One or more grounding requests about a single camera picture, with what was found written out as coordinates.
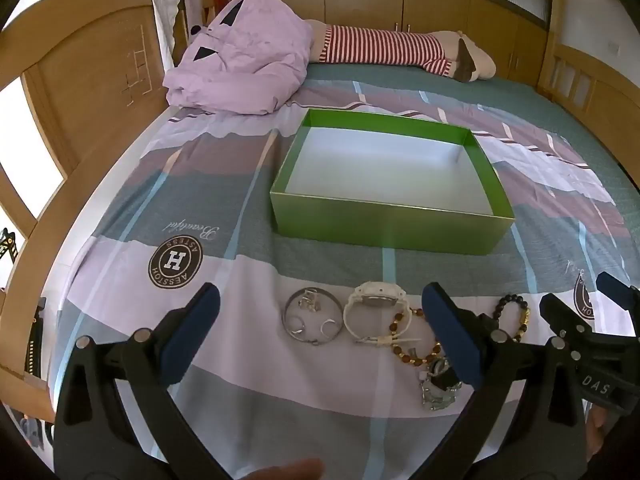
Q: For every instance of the striped long plush toy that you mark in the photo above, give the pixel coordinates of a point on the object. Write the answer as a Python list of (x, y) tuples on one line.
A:
[(380, 45)]

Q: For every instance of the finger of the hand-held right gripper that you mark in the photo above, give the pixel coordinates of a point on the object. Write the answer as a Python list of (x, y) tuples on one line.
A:
[(620, 290), (562, 320)]

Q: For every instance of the green cardboard box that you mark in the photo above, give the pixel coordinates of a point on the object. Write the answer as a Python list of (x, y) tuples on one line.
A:
[(385, 170)]

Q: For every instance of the silver bangle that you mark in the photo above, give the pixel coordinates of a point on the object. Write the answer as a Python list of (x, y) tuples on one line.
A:
[(286, 317)]

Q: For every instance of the person's left hand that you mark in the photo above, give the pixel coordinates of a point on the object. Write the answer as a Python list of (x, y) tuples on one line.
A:
[(290, 471)]

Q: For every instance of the wooden headboard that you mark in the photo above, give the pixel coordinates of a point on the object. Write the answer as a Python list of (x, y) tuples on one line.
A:
[(85, 75)]

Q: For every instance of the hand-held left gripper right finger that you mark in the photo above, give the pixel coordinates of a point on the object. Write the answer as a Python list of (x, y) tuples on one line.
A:
[(445, 322)]

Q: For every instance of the purple quilt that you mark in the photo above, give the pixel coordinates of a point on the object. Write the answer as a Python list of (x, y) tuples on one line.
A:
[(240, 60)]

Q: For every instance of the person's right hand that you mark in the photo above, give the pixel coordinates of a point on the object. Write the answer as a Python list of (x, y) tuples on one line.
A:
[(596, 435)]

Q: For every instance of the wooden footboard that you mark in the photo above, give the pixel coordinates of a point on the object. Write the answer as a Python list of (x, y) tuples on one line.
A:
[(585, 80)]

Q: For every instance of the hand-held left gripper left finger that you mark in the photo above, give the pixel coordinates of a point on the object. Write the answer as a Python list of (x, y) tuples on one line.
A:
[(200, 312)]

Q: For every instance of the grey white hanging garment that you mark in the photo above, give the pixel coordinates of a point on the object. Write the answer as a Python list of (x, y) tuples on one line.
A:
[(167, 5)]

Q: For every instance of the white wrist watch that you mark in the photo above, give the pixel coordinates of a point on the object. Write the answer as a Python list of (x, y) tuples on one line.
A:
[(372, 301)]

